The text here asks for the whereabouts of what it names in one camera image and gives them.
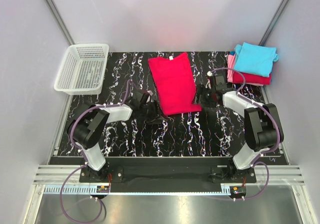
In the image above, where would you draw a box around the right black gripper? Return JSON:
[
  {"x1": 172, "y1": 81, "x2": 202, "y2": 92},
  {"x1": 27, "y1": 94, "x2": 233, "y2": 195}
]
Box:
[{"x1": 191, "y1": 84, "x2": 217, "y2": 109}]

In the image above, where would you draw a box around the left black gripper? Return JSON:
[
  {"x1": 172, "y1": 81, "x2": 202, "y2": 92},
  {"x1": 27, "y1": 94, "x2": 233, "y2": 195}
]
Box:
[{"x1": 139, "y1": 99, "x2": 167, "y2": 124}]

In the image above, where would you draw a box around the red t-shirt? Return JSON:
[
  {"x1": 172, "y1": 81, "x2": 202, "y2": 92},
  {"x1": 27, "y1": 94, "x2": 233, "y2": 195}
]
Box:
[
  {"x1": 148, "y1": 52, "x2": 202, "y2": 116},
  {"x1": 232, "y1": 72, "x2": 272, "y2": 85}
]

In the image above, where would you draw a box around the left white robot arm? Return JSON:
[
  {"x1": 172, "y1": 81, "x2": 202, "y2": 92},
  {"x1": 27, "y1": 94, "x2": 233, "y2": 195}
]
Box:
[{"x1": 67, "y1": 90, "x2": 165, "y2": 182}]

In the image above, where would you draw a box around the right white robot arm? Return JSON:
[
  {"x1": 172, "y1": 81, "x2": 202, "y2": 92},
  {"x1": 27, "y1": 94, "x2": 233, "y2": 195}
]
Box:
[{"x1": 193, "y1": 75, "x2": 284, "y2": 182}]

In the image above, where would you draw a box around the folded pink t-shirt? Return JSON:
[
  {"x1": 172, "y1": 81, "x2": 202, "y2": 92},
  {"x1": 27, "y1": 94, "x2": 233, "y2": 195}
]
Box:
[{"x1": 226, "y1": 54, "x2": 265, "y2": 86}]

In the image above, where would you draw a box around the black marbled table mat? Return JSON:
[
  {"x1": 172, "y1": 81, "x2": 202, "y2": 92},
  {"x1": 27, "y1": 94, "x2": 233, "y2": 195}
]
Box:
[{"x1": 66, "y1": 52, "x2": 245, "y2": 157}]

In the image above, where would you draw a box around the folded red t-shirt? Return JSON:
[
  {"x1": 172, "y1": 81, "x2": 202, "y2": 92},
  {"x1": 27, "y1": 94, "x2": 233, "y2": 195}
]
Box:
[{"x1": 232, "y1": 72, "x2": 272, "y2": 85}]

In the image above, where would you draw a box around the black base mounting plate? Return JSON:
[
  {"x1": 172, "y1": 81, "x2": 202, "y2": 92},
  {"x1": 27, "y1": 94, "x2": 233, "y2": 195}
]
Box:
[{"x1": 79, "y1": 157, "x2": 257, "y2": 194}]

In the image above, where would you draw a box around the folded cyan t-shirt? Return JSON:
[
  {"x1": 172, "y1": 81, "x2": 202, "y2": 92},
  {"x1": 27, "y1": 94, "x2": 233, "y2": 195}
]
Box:
[{"x1": 234, "y1": 42, "x2": 279, "y2": 77}]

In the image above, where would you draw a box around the white plastic perforated basket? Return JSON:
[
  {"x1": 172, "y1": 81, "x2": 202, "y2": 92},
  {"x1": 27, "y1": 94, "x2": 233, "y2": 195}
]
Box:
[{"x1": 53, "y1": 44, "x2": 109, "y2": 95}]

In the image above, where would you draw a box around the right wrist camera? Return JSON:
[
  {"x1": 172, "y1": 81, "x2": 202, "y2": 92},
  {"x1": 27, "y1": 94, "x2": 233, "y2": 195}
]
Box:
[{"x1": 206, "y1": 71, "x2": 214, "y2": 78}]

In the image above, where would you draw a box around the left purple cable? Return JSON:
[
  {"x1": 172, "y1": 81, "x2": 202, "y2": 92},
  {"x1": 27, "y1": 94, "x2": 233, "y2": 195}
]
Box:
[{"x1": 59, "y1": 80, "x2": 137, "y2": 222}]

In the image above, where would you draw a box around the purple cable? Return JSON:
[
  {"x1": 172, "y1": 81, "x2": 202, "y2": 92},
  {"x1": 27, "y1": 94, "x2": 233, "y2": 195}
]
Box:
[
  {"x1": 59, "y1": 80, "x2": 137, "y2": 222},
  {"x1": 207, "y1": 67, "x2": 282, "y2": 201}
]

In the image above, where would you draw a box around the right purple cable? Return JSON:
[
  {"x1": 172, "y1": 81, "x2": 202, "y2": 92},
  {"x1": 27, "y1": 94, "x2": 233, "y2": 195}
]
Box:
[{"x1": 207, "y1": 67, "x2": 282, "y2": 201}]

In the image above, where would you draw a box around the aluminium extrusion rail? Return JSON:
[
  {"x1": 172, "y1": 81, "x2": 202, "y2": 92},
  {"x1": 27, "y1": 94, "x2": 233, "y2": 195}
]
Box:
[{"x1": 34, "y1": 164, "x2": 305, "y2": 186}]

